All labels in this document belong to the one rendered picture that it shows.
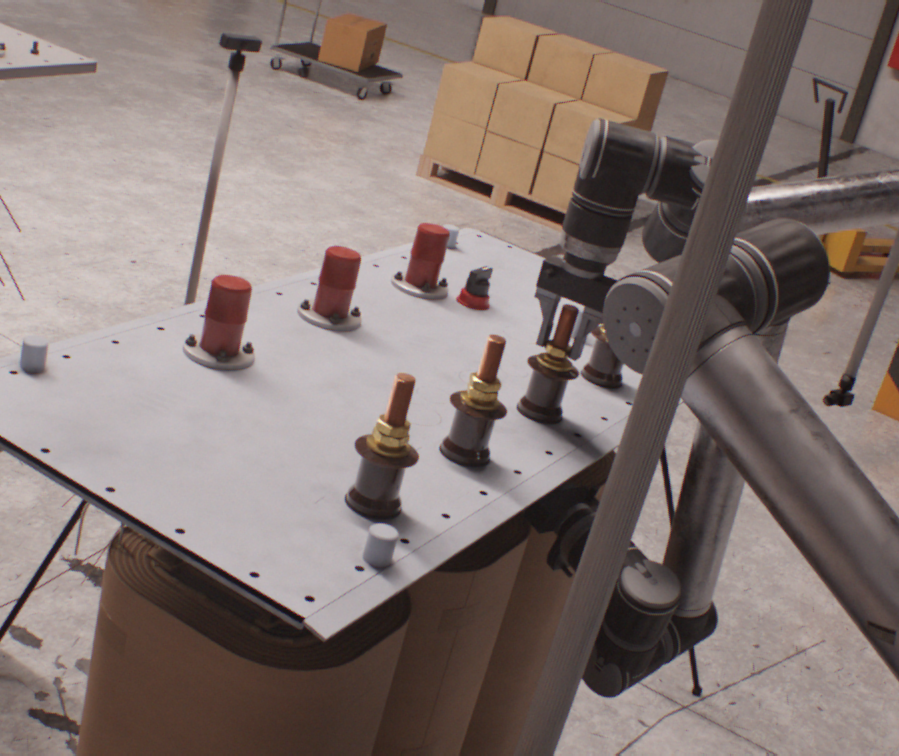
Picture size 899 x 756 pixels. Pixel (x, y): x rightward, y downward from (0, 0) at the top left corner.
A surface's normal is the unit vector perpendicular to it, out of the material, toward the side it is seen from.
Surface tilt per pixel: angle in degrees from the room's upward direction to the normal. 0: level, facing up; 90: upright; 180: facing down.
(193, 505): 0
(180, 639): 90
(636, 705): 0
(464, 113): 90
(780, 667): 0
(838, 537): 77
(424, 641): 90
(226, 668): 90
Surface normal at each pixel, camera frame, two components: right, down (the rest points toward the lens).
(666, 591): 0.19, -0.74
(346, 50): -0.22, 0.34
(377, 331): 0.25, -0.89
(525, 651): 0.54, 0.46
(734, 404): -0.49, 0.00
